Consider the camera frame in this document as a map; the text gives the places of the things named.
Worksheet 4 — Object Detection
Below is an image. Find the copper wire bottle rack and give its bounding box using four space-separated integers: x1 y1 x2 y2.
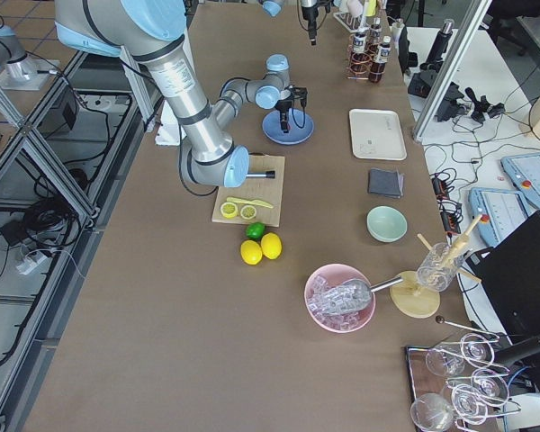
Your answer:
346 31 383 83

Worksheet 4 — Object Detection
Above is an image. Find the clear glass mug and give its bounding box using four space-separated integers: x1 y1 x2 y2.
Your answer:
416 243 464 293

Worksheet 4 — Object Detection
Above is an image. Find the wooden cutting board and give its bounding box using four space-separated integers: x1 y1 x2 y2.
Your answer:
211 155 285 228

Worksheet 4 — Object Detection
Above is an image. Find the steel muddler rod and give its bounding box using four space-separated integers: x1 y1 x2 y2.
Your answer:
247 170 276 179

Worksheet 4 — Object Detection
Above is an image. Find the tea bottle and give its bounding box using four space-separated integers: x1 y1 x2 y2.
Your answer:
368 16 382 52
368 36 392 83
348 27 369 77

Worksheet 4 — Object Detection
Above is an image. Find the grey folded cloth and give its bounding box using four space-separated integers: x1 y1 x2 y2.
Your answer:
368 168 404 198

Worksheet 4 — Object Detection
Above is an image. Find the green lime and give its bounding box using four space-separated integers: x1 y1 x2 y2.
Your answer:
246 222 266 240

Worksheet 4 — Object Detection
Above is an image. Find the lemon slice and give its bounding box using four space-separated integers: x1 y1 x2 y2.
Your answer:
239 204 257 221
220 202 239 219

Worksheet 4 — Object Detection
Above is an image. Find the lemon slice lower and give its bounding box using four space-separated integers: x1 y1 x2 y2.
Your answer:
239 204 257 221

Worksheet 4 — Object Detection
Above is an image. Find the blue plate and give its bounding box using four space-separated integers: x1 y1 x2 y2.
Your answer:
262 109 314 145

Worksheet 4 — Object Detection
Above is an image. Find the green bowl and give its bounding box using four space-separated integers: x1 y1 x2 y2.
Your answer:
366 206 408 243

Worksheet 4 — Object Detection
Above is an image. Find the teach pendant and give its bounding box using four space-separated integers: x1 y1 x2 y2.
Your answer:
500 152 540 209
468 187 533 247

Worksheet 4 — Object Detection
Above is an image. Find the pink bowl with ice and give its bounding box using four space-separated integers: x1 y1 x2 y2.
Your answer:
304 264 376 333

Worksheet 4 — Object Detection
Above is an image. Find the yellow lemon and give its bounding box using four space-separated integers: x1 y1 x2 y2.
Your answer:
260 232 283 260
240 239 263 266

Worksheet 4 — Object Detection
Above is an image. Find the wine glass rack tray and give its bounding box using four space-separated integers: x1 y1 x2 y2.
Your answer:
405 332 521 431

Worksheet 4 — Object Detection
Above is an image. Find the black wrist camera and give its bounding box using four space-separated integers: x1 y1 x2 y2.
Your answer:
290 85 308 111

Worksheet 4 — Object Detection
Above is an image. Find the metal ice scoop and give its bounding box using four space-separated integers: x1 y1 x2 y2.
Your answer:
327 276 403 314

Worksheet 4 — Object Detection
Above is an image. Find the yellow plastic knife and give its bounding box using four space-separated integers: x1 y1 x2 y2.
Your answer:
226 196 274 209

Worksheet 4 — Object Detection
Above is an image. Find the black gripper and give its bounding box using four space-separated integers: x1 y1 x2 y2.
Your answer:
276 96 293 133
300 0 319 46

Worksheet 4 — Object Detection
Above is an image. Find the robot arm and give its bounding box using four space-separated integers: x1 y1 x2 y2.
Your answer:
259 0 319 46
55 1 291 187

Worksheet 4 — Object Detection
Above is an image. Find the cream rabbit tray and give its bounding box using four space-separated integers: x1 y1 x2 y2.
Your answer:
348 108 407 161

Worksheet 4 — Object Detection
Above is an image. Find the lemon slice upper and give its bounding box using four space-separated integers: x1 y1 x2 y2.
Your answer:
220 202 239 219

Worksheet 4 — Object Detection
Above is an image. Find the aluminium frame post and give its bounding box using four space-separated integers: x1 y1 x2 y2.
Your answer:
412 0 491 143

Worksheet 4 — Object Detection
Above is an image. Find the wooden cup tree stand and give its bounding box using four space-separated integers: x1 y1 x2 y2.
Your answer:
390 214 482 319

